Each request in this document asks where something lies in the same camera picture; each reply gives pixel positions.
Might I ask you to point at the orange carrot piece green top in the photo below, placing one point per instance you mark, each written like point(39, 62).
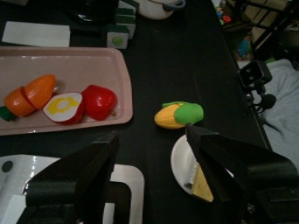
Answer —
point(19, 103)

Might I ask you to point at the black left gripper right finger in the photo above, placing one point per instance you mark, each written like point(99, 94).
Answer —
point(240, 175)

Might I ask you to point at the black camera clamp mount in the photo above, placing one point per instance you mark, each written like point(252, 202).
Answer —
point(266, 100)

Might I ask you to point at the small red plastic item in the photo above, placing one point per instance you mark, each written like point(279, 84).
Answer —
point(226, 19)

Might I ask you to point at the blue plastic item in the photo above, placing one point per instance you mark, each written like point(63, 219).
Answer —
point(244, 48)

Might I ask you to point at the yellow toy corn green husk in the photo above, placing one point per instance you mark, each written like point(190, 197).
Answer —
point(170, 118)

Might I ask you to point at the white round plate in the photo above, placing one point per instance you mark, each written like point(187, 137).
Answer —
point(180, 163)

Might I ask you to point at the black metal chair frame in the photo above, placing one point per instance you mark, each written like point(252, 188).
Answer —
point(272, 29)

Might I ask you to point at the black glossy round pot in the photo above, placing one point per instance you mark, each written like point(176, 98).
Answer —
point(91, 13)

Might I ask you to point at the red toy apple half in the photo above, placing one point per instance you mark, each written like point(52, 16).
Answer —
point(99, 102)

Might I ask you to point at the white rectangular sheet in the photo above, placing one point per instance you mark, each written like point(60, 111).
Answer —
point(35, 33)

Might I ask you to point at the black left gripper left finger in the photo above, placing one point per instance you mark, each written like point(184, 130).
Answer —
point(69, 180)

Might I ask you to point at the white round toy pot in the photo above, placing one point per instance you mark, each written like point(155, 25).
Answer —
point(155, 10)

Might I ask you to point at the yellow toy cheese wedge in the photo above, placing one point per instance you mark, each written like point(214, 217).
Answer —
point(203, 186)

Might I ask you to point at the black table-level camera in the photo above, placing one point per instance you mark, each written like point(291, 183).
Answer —
point(255, 73)

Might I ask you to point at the pink plastic tray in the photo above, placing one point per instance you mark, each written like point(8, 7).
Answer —
point(77, 67)

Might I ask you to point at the grey cloth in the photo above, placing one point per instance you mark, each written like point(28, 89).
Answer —
point(284, 116)

